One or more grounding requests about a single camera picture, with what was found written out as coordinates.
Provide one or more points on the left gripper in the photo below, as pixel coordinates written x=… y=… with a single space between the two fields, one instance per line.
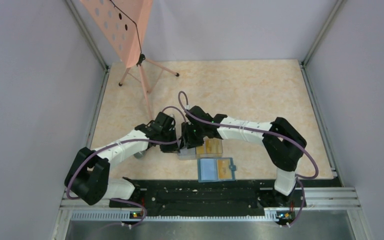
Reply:
x=173 y=147

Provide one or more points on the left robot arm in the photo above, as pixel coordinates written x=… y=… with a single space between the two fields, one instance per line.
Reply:
x=88 y=178

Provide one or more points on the purple glitter microphone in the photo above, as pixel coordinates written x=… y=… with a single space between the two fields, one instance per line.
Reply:
x=140 y=155

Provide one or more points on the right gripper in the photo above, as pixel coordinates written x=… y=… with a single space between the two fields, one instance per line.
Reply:
x=187 y=141

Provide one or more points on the blue leather card holder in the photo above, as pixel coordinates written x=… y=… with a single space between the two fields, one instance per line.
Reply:
x=214 y=170

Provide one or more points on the pink music stand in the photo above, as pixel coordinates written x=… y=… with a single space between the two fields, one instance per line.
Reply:
x=124 y=24

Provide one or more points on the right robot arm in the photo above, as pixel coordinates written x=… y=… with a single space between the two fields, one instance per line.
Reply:
x=283 y=144

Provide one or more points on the gold credit card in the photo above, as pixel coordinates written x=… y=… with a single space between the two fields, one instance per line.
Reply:
x=224 y=171
x=211 y=147

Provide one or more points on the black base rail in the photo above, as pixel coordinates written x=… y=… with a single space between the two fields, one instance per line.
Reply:
x=238 y=198

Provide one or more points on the clear plastic card box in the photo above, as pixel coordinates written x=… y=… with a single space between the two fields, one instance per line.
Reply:
x=190 y=154

